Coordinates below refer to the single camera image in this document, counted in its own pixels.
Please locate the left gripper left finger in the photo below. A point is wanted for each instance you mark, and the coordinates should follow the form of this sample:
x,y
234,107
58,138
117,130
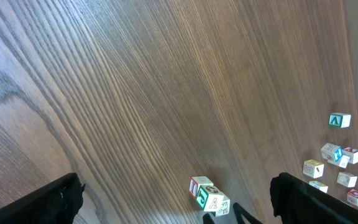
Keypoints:
x,y
57,202

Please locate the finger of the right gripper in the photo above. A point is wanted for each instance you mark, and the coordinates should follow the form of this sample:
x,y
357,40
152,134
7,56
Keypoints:
x,y
208,219
242,214

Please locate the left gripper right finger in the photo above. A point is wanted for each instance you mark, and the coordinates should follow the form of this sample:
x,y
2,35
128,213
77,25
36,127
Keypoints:
x,y
295,201

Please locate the letter A wooden block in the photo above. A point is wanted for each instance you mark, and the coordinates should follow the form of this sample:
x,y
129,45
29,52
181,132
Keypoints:
x,y
209,198

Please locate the red M wooden block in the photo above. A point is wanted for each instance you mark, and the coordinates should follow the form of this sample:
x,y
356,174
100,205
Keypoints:
x,y
196,182

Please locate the wooden block tower base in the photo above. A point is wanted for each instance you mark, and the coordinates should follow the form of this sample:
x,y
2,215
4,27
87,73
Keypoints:
x,y
224,208

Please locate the wooden block blue side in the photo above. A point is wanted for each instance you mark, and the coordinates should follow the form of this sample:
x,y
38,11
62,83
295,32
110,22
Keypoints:
x,y
316,184

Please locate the slash wooden block blue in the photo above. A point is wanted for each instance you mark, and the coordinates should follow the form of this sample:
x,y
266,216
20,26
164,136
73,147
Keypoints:
x,y
313,168

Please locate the number one wooden block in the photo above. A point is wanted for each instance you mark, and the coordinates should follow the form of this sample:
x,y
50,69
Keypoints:
x,y
346,179

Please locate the wooden block top right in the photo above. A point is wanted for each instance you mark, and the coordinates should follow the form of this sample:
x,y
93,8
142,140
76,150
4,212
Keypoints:
x,y
352,197

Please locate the blue number two block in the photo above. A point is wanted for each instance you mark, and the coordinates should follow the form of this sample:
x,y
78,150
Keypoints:
x,y
331,152

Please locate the snail wooden block blue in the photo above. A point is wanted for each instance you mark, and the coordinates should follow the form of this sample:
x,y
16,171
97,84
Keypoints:
x,y
342,162

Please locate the plain top wooden block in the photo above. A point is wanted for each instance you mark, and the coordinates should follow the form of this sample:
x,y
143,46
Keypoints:
x,y
352,154

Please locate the green edged wooden block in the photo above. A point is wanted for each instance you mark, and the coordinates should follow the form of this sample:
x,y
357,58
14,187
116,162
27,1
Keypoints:
x,y
340,120

